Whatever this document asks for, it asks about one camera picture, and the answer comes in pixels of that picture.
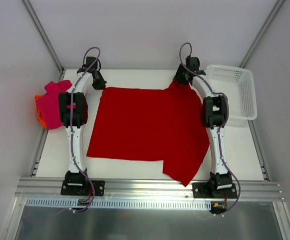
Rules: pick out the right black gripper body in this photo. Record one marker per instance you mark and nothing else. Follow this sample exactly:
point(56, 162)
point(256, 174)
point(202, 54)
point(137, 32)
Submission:
point(180, 77)

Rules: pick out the red t shirt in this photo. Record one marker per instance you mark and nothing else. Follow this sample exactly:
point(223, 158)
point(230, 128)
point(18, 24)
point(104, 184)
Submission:
point(152, 125)

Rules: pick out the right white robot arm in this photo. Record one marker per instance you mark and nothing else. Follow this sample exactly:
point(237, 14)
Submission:
point(214, 116)

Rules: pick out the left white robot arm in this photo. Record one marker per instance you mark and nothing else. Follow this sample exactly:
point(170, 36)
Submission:
point(73, 111)

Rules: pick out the white plastic basket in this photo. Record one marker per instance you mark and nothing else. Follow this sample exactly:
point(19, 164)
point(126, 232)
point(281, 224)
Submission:
point(238, 85)

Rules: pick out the pink folded t shirt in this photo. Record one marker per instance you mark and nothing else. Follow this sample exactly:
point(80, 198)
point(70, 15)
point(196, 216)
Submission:
point(49, 103)

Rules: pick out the orange folded t shirt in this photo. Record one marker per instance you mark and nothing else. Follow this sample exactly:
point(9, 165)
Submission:
point(40, 117)

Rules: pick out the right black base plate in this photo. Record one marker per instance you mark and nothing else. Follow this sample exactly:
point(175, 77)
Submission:
point(205, 190)

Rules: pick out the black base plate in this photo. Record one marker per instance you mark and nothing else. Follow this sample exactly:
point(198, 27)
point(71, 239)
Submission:
point(83, 188)
point(205, 190)

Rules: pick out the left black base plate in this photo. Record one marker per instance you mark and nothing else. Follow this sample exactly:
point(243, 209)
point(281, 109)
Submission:
point(83, 188)

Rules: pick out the aluminium mounting rail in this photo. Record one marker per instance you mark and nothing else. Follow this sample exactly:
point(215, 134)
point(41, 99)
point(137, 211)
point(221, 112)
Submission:
point(140, 189)

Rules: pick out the white slotted cable duct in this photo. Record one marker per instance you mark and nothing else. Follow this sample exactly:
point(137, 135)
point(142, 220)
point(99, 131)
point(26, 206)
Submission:
point(200, 205)

